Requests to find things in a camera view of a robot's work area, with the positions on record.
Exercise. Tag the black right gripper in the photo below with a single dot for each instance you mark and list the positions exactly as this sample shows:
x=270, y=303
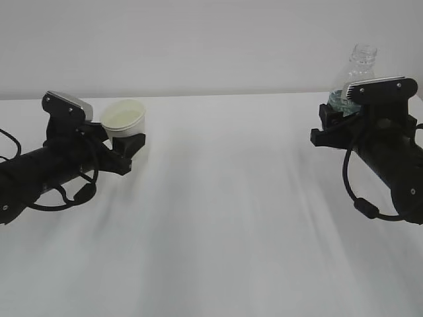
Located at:
x=370, y=124

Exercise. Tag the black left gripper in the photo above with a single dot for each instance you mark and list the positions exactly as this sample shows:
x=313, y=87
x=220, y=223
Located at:
x=83, y=146

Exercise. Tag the white paper cup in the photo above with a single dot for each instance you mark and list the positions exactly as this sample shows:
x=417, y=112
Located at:
x=124, y=118

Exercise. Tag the clear water bottle green label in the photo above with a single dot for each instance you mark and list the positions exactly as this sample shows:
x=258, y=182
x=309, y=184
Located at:
x=359, y=68

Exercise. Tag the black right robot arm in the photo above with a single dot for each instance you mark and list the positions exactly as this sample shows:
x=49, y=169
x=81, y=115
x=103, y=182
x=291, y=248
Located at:
x=384, y=138

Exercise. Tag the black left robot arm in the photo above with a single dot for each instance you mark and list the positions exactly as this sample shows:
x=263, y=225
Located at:
x=63, y=173

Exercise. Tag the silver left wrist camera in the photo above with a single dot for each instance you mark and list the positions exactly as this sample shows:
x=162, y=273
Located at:
x=62, y=105

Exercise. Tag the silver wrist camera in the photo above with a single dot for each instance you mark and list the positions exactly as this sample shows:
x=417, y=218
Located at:
x=383, y=90
x=62, y=105

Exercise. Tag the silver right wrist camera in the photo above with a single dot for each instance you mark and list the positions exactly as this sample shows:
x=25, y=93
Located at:
x=383, y=90

